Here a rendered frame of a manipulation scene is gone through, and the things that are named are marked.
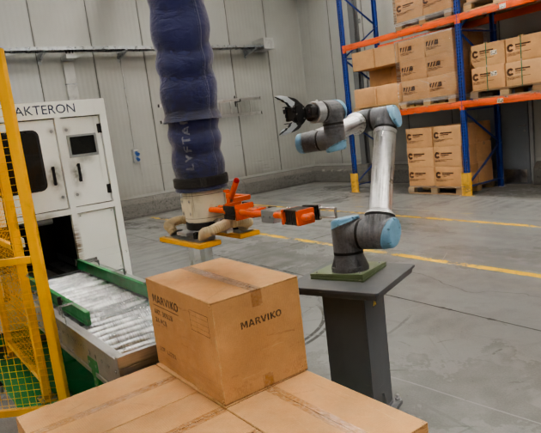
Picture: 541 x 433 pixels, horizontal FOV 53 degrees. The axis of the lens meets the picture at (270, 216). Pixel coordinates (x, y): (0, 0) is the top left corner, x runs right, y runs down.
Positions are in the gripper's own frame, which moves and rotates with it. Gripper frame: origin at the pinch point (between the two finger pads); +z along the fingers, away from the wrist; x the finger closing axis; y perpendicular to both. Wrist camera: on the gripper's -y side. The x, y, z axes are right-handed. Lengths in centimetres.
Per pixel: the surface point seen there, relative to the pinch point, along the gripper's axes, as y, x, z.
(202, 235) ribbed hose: 12, -42, 34
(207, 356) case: 6, -86, 43
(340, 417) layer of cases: -41, -103, 21
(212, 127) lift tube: 18.4, -1.3, 19.0
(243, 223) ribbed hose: 7.9, -40.1, 17.4
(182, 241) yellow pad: 24, -45, 37
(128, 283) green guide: 183, -97, 0
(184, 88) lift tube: 18.1, 14.2, 29.5
